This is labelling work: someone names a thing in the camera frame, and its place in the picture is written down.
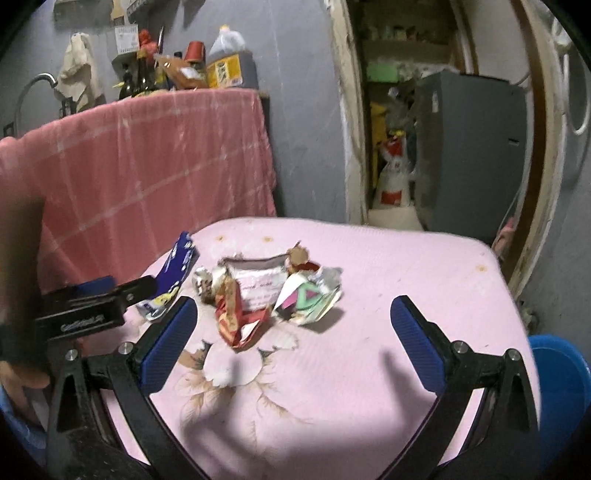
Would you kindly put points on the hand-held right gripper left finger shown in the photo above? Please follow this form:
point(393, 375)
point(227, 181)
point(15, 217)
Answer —
point(171, 344)

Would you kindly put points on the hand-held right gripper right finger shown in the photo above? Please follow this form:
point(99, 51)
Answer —
point(415, 344)

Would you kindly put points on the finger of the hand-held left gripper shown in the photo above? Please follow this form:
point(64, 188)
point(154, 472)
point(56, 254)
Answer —
point(138, 288)

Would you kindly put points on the blue snack wrapper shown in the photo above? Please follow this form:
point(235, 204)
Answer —
point(178, 263)

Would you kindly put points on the person's left hand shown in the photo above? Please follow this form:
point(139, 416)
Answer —
point(21, 381)

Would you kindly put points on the small silver crumpled wrapper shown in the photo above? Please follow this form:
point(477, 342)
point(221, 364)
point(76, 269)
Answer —
point(203, 284)

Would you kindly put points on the red and gold wrapper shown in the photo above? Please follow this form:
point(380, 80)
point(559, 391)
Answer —
point(235, 318)

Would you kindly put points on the pink floral tablecloth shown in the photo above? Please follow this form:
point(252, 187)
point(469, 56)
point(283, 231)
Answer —
point(351, 378)

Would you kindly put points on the silver foil bag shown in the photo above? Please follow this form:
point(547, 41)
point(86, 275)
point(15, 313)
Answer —
point(258, 281)

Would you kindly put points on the white crumpled printed paper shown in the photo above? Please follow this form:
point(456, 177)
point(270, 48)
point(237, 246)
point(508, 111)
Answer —
point(309, 300)

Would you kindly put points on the pink checked cloth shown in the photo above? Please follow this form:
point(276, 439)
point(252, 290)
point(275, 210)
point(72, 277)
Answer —
point(152, 161)

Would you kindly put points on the blue plastic basin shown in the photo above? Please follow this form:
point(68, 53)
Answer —
point(561, 397)

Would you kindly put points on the white and red sack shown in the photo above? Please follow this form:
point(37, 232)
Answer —
point(393, 175)

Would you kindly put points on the grey refrigerator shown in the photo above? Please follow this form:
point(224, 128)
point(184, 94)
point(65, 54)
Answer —
point(466, 152)

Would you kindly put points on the dark glass bottles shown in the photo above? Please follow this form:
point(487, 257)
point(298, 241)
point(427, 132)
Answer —
point(134, 81)

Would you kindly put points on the orange snack bag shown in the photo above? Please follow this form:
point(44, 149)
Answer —
point(182, 74)

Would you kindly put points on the beige hanging towel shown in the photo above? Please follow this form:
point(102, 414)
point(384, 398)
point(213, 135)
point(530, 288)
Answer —
point(81, 74)

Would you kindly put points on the yellow container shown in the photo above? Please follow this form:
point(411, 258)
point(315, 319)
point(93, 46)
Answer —
point(377, 124)

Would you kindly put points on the yellow oil jug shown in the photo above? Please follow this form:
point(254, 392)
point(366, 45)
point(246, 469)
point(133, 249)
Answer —
point(226, 64)

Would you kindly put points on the red cup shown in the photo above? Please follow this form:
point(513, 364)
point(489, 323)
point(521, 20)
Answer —
point(195, 50)

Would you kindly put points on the red bottle cap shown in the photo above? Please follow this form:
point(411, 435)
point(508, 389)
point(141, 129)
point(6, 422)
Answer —
point(146, 42)

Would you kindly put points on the green box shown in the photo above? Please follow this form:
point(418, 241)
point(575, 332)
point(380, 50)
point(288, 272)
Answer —
point(382, 73)

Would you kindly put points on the white wall calendar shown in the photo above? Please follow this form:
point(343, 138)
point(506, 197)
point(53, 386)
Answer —
point(125, 40)

